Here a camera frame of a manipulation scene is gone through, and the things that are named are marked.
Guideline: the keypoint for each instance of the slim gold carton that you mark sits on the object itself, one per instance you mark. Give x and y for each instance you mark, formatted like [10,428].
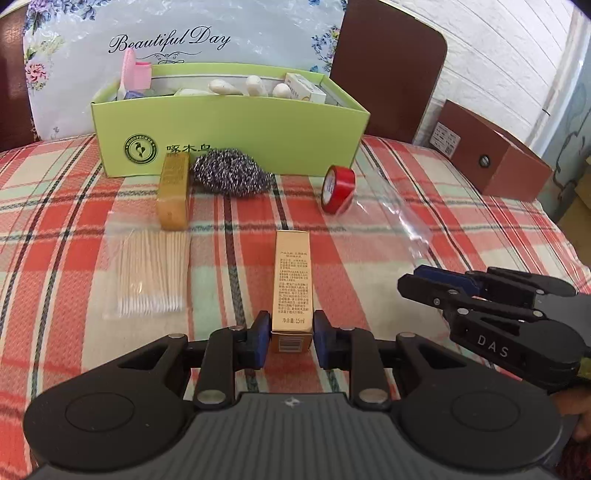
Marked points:
[293,286]

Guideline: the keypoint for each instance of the yellow-green medicine box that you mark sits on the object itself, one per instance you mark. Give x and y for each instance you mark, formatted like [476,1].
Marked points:
[304,87]

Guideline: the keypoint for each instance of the light green cardboard box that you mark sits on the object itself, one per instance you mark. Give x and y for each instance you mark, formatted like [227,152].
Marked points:
[277,138]

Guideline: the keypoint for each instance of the brown cardboard box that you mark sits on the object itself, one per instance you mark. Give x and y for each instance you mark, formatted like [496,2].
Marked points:
[512,166]

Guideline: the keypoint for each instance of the pink brush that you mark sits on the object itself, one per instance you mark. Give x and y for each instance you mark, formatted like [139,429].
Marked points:
[134,74]

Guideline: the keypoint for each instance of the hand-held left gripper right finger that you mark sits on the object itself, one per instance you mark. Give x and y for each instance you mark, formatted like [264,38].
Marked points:
[323,339]

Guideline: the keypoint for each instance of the clear plastic wrapper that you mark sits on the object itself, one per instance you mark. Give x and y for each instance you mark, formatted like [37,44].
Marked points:
[406,217]

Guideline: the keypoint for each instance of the brown chair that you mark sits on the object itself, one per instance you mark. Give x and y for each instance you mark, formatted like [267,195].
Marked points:
[388,69]

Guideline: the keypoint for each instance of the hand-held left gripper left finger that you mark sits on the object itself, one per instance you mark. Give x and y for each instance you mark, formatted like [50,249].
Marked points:
[262,339]

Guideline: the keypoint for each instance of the steel wool scrubber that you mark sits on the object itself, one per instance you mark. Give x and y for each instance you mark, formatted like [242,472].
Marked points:
[226,173]

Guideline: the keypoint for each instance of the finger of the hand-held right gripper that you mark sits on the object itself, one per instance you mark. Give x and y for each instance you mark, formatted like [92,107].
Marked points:
[443,276]
[438,295]

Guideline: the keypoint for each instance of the gold textured box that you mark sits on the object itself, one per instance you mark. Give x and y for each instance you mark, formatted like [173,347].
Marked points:
[173,194]

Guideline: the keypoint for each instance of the plaid blanket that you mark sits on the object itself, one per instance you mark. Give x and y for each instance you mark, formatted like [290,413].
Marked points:
[60,207]

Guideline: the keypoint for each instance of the red tape roll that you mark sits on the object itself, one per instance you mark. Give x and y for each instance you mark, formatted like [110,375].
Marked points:
[344,184]

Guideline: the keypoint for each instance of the floral plastic bag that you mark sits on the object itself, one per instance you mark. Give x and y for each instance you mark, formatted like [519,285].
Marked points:
[184,27]

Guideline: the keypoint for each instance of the bag of cotton swabs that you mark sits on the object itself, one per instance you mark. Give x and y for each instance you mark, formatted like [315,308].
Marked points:
[147,272]

